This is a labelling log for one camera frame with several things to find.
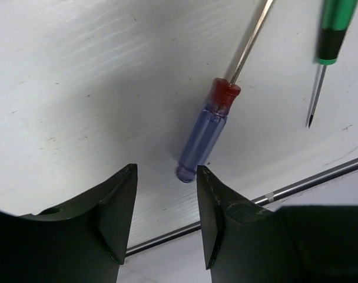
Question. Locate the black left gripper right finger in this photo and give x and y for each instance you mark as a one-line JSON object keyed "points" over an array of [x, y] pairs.
{"points": [[244, 242]]}

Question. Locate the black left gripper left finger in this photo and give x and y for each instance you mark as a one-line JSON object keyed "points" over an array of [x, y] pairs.
{"points": [[81, 240]]}

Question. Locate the blue red handled screwdriver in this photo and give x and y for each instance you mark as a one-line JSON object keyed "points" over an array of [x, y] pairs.
{"points": [[213, 116]]}

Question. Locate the green black precision screwdriver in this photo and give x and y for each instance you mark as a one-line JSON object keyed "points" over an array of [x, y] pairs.
{"points": [[335, 21]]}

